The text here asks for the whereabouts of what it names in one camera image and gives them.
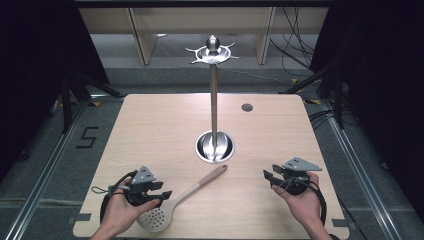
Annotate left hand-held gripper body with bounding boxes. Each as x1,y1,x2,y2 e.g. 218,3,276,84
125,165,160,208

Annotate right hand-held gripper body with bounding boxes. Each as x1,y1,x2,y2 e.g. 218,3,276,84
277,157,323,196

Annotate slotted spoon with wooden handle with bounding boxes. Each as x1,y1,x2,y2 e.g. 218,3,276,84
136,164,229,233

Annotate metal utensil rack stand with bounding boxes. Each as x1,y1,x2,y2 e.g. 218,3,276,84
185,34,241,165

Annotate person's right hand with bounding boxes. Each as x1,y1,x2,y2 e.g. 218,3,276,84
271,171,324,231

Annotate person's left hand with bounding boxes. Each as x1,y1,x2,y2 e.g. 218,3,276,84
100,176,161,235

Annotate black metal stand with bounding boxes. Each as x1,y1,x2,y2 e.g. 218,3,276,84
279,61,348,130
49,70,125,135

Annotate black curtain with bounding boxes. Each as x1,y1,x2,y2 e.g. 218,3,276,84
0,0,112,183
309,0,424,223

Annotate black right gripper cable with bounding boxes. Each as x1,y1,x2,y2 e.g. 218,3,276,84
306,180,328,228

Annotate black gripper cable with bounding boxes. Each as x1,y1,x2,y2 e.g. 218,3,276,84
306,180,328,228
99,170,139,225

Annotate grey cord loop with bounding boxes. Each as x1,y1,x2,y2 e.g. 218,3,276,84
91,185,131,196

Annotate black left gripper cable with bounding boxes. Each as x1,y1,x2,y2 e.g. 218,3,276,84
99,170,139,225

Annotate black floor cables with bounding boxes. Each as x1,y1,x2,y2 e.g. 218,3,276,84
308,108,359,132

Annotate aluminium floor rail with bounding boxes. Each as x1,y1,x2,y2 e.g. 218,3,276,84
319,99,398,240
3,94,128,240

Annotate white floor cable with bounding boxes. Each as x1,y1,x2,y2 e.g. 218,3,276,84
218,67,289,85

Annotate black hanging cables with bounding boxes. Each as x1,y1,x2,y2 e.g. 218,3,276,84
269,7,317,78

